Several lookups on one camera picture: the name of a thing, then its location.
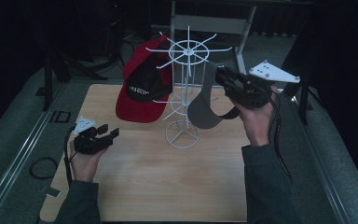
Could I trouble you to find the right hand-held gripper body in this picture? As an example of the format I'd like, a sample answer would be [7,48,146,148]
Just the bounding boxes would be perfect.
[223,59,302,110]

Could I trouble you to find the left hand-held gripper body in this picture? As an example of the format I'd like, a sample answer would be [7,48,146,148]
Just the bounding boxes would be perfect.
[73,116,114,156]

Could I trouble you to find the grey sun visor cap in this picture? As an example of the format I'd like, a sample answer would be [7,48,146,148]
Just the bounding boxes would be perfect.
[186,61,242,130]

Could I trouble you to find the white wire hat rack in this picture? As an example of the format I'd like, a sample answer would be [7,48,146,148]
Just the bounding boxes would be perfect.
[145,25,233,150]

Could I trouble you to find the red baseball cap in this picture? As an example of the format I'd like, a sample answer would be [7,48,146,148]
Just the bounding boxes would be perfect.
[115,35,175,124]

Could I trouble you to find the person's left hand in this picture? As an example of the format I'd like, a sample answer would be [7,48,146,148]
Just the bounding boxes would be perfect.
[68,139,108,184]

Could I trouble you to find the person's right hand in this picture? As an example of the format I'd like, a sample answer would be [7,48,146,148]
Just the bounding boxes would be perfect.
[232,85,280,147]

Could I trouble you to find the black stand leg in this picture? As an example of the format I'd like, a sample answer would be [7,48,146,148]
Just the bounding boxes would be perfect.
[292,70,314,126]

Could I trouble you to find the black tripod stand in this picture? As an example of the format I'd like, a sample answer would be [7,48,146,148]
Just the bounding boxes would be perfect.
[41,51,107,112]

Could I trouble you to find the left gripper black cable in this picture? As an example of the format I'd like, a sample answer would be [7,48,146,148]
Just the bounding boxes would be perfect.
[62,123,77,188]

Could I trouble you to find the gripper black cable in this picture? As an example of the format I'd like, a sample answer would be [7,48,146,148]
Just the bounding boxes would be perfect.
[62,123,77,188]
[268,89,294,180]

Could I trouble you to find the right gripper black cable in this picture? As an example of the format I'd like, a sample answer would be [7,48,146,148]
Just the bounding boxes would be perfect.
[268,89,294,180]

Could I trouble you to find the black looped cable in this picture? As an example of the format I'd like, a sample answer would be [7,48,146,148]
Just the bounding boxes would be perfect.
[29,156,60,180]

